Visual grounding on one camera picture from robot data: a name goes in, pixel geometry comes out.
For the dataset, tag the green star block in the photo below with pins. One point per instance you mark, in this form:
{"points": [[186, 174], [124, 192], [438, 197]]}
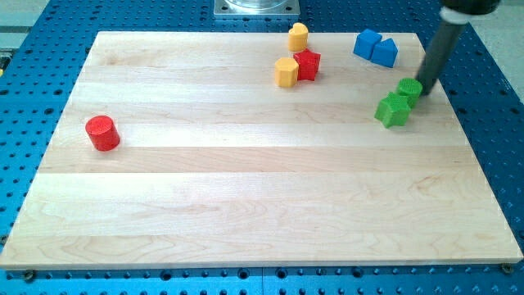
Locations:
{"points": [[393, 110]]}

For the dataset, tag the green cylinder block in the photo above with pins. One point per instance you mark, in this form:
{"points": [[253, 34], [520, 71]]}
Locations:
{"points": [[411, 89]]}

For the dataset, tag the black robot arm end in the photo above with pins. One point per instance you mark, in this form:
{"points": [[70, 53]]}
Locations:
{"points": [[472, 7]]}

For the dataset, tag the wooden board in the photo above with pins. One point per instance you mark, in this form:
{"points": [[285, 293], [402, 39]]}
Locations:
{"points": [[217, 166]]}

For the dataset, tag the yellow hexagon block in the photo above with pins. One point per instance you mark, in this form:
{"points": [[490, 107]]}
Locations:
{"points": [[286, 72]]}

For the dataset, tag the red star block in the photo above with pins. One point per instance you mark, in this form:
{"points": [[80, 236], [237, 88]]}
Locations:
{"points": [[308, 62]]}

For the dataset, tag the yellow heart block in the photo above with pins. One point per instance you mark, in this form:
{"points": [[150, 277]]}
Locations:
{"points": [[298, 37]]}

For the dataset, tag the blue cube block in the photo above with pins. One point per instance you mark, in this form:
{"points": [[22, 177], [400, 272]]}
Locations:
{"points": [[365, 43]]}

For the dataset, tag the blue pentagon block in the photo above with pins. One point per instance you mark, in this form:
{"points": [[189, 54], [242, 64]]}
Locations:
{"points": [[385, 53]]}

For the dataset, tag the red cylinder block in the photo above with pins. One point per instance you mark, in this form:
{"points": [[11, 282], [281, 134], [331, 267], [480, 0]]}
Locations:
{"points": [[102, 133]]}

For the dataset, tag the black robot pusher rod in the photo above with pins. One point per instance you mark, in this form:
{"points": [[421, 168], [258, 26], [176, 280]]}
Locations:
{"points": [[437, 54]]}

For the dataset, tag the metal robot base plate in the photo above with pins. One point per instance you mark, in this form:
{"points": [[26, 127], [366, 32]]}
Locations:
{"points": [[232, 8]]}

